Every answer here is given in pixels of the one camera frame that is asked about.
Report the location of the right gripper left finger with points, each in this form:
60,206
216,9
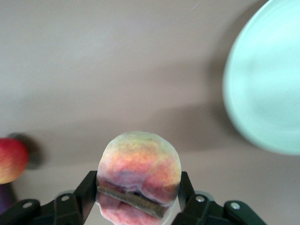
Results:
65,208

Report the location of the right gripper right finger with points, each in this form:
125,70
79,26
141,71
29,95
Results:
206,213

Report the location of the red apple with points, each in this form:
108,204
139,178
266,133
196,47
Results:
11,159

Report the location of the fuzzy pink-yellow peach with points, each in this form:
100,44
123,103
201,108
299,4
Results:
140,164

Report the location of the brown table cover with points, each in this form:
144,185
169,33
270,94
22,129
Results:
105,70

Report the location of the pale green plate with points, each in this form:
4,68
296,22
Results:
269,82

